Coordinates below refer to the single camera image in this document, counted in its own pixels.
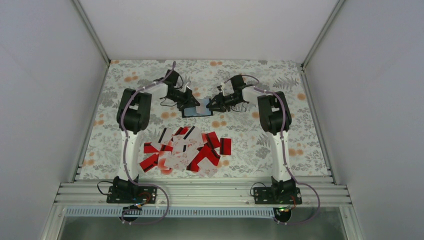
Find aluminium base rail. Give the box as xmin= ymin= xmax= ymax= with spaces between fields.
xmin=53 ymin=179 xmax=352 ymax=207

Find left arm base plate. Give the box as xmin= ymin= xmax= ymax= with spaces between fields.
xmin=106 ymin=186 xmax=158 ymax=204

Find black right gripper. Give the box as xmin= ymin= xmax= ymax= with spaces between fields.
xmin=206 ymin=92 xmax=243 ymax=113

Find red card lower right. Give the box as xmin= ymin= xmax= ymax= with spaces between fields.
xmin=186 ymin=145 xmax=221 ymax=172

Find black card holder wallet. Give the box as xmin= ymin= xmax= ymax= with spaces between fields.
xmin=182 ymin=98 xmax=213 ymax=118

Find slotted cable duct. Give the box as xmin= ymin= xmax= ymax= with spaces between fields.
xmin=63 ymin=206 xmax=274 ymax=219

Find floral patterned table mat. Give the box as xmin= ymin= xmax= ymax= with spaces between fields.
xmin=79 ymin=60 xmax=328 ymax=180

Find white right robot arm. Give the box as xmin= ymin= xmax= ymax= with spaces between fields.
xmin=206 ymin=74 xmax=296 ymax=204

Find red card far right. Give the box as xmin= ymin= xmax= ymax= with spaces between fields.
xmin=219 ymin=137 xmax=232 ymax=156

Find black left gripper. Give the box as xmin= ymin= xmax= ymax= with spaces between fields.
xmin=167 ymin=88 xmax=200 ymax=110

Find aluminium frame post right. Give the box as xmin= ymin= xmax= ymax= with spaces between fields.
xmin=301 ymin=0 xmax=346 ymax=69

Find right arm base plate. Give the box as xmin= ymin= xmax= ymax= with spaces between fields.
xmin=252 ymin=186 xmax=303 ymax=205

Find red card centre right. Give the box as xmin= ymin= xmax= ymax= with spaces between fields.
xmin=205 ymin=131 xmax=221 ymax=149

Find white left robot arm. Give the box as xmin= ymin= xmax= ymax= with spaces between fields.
xmin=113 ymin=69 xmax=200 ymax=203

